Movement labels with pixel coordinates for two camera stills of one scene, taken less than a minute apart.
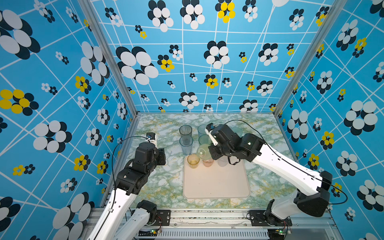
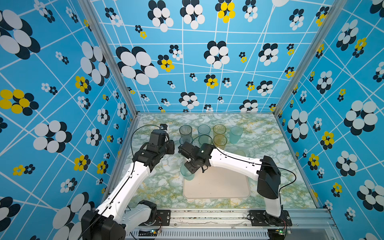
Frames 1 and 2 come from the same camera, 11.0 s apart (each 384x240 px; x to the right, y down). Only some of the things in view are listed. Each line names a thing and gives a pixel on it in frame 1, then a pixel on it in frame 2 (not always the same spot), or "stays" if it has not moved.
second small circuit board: [276, 233] stays
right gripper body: [217, 151] to [191, 166]
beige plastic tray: [230, 181] stays
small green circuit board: [153, 232] stays
